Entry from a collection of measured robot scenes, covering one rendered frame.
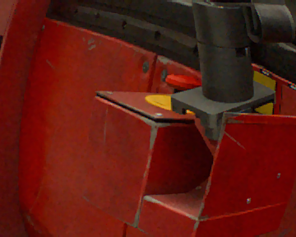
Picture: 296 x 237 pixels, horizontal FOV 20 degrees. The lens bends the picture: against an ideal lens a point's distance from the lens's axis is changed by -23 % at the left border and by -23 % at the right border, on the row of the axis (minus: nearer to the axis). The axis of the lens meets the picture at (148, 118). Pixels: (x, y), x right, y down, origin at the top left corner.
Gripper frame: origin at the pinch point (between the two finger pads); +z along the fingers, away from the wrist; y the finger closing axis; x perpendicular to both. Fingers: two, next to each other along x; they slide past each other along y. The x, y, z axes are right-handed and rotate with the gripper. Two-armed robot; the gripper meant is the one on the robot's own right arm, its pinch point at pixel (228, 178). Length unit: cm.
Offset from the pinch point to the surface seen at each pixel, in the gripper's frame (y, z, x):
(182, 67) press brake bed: 24.9, 3.8, 40.2
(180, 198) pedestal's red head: -4.5, 1.3, 2.4
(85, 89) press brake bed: 27, 15, 70
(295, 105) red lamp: 10.0, -6.1, -2.3
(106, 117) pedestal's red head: -5.9, -4.9, 12.1
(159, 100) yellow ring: -0.4, -5.4, 10.9
